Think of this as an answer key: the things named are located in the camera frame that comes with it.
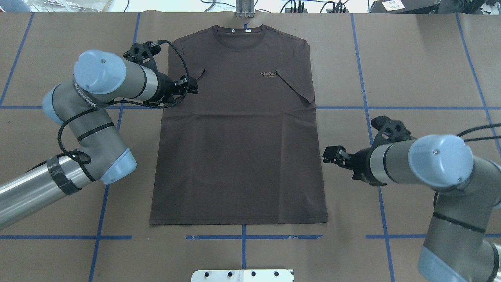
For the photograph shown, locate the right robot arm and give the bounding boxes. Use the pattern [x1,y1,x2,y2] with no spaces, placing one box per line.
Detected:
[322,135,500,282]

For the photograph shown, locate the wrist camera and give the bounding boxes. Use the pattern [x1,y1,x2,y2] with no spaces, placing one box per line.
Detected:
[370,116,415,146]
[122,41,161,69]

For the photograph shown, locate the blue tape line near crosswise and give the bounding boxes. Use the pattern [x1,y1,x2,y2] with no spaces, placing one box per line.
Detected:
[0,234,426,240]

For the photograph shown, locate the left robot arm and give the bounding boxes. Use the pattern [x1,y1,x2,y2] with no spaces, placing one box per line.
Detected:
[0,50,198,229]

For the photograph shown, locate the blue tape line lengthwise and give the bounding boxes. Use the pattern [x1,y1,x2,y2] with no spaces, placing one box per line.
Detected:
[350,14,395,282]
[88,12,141,282]

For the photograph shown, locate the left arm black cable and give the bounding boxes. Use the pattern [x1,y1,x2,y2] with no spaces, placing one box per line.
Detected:
[57,39,191,165]

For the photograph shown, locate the blue tape centre short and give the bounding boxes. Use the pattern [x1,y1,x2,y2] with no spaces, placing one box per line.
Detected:
[240,224,247,269]

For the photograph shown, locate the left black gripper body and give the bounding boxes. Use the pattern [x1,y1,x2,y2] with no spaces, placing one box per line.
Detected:
[156,73,198,107]

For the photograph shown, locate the dark brown t-shirt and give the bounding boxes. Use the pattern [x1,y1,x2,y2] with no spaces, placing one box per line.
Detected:
[149,25,328,226]

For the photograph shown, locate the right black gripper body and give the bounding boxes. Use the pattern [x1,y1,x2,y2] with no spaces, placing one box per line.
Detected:
[323,146,382,185]

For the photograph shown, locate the brown paper table cover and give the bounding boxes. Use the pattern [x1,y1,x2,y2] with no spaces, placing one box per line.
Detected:
[1,11,500,282]

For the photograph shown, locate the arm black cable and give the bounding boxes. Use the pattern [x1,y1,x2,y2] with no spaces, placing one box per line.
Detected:
[456,124,501,138]
[57,39,191,165]

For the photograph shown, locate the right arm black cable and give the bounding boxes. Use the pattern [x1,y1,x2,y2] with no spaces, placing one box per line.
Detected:
[456,124,501,138]

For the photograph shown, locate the blue tape line left lengthwise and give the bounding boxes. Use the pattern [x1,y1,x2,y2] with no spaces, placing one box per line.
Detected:
[88,12,141,282]

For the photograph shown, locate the white mounting plate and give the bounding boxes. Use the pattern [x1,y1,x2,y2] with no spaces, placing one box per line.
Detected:
[191,269,295,282]

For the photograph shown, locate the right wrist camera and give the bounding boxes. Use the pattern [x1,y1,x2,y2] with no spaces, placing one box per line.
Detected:
[370,116,415,146]

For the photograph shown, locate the blue tape line right lengthwise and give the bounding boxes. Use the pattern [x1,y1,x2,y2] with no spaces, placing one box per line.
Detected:
[350,14,395,282]

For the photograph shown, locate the aluminium frame post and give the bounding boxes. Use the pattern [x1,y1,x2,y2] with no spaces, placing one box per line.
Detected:
[236,0,256,18]

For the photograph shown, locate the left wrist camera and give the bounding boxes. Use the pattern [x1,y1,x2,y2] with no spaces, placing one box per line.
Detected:
[122,41,161,69]

